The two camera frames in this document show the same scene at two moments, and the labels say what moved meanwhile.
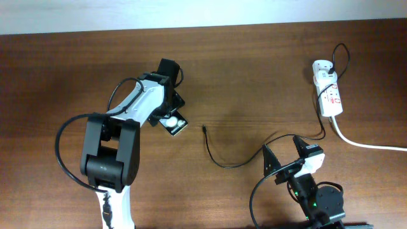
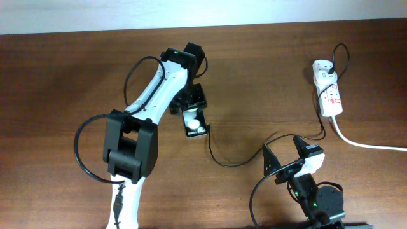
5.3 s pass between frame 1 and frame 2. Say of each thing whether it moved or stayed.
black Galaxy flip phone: moved
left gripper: moved
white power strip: stayed
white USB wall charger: stayed
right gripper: stayed
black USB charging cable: stayed
